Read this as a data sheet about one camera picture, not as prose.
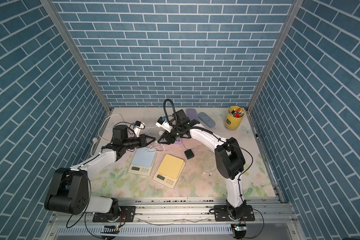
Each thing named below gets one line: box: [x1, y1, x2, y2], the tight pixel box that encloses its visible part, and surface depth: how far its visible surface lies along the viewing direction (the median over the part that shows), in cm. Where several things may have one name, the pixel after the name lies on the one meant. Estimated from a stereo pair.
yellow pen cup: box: [225, 106, 245, 131], surface depth 104 cm
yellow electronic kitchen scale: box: [152, 154, 186, 189], surface depth 88 cm
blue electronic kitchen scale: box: [128, 147, 157, 176], surface depth 91 cm
